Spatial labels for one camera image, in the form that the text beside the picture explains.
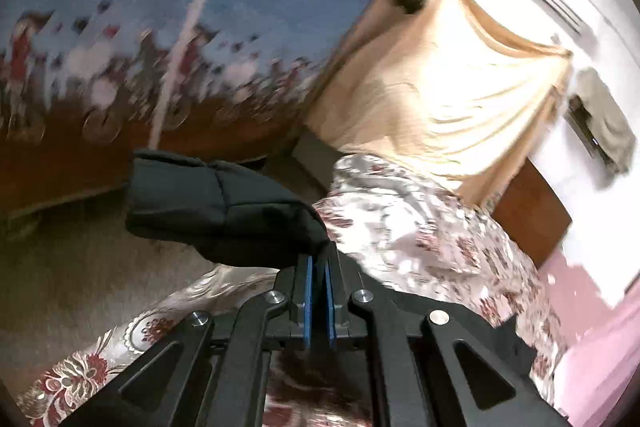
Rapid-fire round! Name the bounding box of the wooden headboard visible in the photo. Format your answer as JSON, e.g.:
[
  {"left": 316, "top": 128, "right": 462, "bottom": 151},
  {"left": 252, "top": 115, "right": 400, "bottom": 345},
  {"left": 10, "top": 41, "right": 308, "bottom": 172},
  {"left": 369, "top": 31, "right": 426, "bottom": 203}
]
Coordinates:
[{"left": 492, "top": 157, "right": 573, "bottom": 268}]

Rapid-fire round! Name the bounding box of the beige draped cloth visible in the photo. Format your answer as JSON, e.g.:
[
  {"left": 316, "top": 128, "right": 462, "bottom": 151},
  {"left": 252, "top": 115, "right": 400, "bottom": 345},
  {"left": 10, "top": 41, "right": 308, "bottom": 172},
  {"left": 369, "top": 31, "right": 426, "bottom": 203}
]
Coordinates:
[{"left": 305, "top": 0, "right": 574, "bottom": 208}]

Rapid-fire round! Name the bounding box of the grey cloth on wall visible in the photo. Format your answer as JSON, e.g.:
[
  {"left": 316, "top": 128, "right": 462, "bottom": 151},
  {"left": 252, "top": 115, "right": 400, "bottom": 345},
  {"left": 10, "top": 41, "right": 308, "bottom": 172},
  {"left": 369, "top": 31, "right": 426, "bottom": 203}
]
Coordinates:
[{"left": 565, "top": 67, "right": 638, "bottom": 175}]

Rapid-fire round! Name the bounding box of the black padded jacket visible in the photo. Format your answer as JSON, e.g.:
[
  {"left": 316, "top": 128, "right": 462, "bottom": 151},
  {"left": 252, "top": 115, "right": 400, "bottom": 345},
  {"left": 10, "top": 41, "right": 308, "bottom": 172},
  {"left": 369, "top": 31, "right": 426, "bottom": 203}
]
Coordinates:
[{"left": 125, "top": 149, "right": 538, "bottom": 383}]

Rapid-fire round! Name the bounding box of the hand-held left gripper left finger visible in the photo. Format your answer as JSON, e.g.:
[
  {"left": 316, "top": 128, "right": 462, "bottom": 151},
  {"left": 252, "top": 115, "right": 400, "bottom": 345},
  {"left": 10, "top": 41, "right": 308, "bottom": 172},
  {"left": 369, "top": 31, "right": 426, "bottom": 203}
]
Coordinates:
[{"left": 60, "top": 254, "right": 314, "bottom": 427}]

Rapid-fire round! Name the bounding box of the floral satin bedspread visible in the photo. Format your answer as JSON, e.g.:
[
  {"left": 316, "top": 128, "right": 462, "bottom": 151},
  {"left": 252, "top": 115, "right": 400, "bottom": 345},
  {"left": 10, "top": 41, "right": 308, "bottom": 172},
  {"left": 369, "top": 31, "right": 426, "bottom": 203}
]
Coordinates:
[{"left": 15, "top": 152, "right": 571, "bottom": 427}]

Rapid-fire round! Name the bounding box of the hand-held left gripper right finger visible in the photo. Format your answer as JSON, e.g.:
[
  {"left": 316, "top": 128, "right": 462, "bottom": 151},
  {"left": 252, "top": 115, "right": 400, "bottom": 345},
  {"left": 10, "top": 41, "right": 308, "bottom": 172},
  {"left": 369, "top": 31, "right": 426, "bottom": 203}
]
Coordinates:
[{"left": 324, "top": 242, "right": 572, "bottom": 427}]

